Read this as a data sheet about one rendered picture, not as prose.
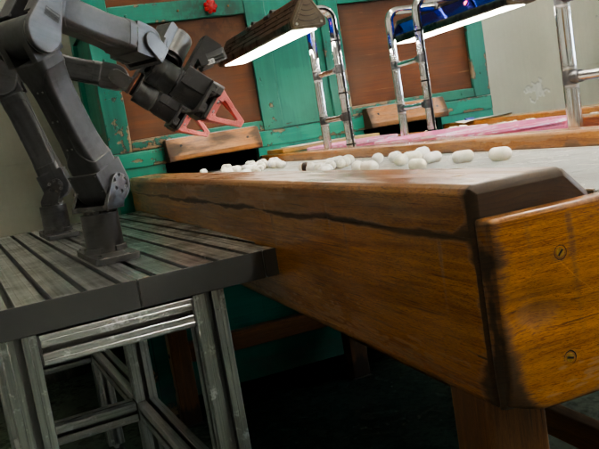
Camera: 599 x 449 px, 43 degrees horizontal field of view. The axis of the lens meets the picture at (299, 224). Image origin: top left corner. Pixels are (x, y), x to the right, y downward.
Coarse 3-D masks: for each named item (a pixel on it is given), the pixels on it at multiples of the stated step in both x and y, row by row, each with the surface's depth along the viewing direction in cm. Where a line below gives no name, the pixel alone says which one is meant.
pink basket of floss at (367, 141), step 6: (360, 138) 232; (366, 138) 231; (372, 138) 230; (378, 138) 208; (384, 138) 209; (336, 144) 208; (342, 144) 207; (360, 144) 207; (366, 144) 208; (372, 144) 230
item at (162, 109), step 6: (156, 102) 180; (156, 108) 180; (162, 108) 180; (168, 108) 181; (180, 108) 180; (156, 114) 182; (162, 114) 181; (168, 114) 181; (174, 114) 181; (180, 114) 184; (168, 120) 182; (174, 120) 179; (168, 126) 184
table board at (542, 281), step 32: (480, 224) 58; (512, 224) 57; (544, 224) 58; (576, 224) 60; (480, 256) 58; (512, 256) 58; (544, 256) 59; (576, 256) 60; (512, 288) 58; (544, 288) 59; (576, 288) 60; (512, 320) 58; (544, 320) 59; (576, 320) 60; (512, 352) 58; (544, 352) 59; (576, 352) 60; (512, 384) 58; (544, 384) 59; (576, 384) 60
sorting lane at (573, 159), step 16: (368, 160) 159; (384, 160) 150; (448, 160) 122; (480, 160) 112; (512, 160) 103; (528, 160) 99; (544, 160) 96; (560, 160) 92; (576, 160) 89; (592, 160) 86; (576, 176) 74; (592, 176) 72; (592, 192) 63
